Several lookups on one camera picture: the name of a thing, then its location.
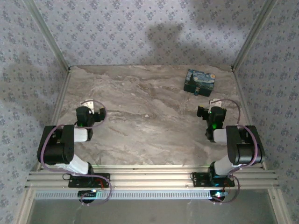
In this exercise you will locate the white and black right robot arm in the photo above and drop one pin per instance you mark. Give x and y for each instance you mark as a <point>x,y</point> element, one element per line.
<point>245,149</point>

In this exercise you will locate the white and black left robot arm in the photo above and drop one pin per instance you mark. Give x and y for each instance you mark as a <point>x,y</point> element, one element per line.
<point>58,149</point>

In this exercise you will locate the small teal padlock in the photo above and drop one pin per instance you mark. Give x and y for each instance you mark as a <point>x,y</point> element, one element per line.
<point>196,92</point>

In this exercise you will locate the starry night painted box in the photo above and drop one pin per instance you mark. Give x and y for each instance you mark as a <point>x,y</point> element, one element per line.
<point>198,80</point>

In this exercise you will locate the small lit control board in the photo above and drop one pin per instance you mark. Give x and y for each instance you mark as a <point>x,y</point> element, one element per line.
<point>215,194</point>
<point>85,194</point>

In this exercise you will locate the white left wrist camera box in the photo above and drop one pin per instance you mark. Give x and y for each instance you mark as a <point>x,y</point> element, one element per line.
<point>88,105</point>

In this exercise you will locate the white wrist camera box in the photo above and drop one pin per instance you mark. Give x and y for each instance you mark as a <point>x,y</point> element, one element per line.
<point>88,105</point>
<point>216,102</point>

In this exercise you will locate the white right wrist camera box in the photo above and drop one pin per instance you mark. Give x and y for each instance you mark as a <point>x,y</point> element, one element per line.
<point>216,102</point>

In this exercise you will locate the aluminium table edge rail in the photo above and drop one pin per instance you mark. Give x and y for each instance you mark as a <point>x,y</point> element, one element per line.
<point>241,93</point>
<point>58,102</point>

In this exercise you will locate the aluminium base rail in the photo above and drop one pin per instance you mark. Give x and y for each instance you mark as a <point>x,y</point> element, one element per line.
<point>149,177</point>

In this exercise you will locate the aluminium frame post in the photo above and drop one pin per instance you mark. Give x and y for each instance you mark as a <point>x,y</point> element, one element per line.
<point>51,39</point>
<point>24,207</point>
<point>252,35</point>
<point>275,207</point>

